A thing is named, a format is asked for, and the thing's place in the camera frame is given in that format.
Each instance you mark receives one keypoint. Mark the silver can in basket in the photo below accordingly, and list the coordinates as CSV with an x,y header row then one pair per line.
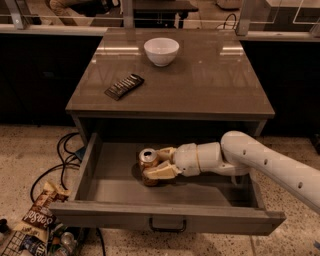
x,y
68,242

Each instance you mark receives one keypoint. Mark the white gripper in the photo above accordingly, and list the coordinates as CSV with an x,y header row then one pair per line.
x,y
186,159

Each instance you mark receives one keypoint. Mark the white ceramic bowl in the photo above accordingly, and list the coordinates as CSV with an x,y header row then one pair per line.
x,y
161,51

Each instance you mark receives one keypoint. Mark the grey cabinet with glossy top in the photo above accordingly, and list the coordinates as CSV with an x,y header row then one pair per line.
x,y
211,78

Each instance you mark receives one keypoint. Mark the grey railing frame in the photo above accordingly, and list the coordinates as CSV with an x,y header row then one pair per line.
x,y
249,19

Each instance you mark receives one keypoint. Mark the wire basket with snacks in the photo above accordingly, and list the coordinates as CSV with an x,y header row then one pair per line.
x,y
25,245

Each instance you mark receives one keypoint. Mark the orange soda can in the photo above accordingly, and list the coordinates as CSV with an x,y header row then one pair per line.
x,y
148,158

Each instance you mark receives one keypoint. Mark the dark snack bar packet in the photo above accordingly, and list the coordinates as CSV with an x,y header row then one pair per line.
x,y
122,87

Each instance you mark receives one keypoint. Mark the brown chip bag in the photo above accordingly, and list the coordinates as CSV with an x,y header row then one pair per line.
x,y
37,221

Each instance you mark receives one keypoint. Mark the open grey top drawer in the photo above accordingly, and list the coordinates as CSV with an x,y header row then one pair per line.
x,y
108,192

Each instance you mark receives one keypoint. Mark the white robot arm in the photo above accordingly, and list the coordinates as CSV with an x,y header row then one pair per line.
x,y
234,155

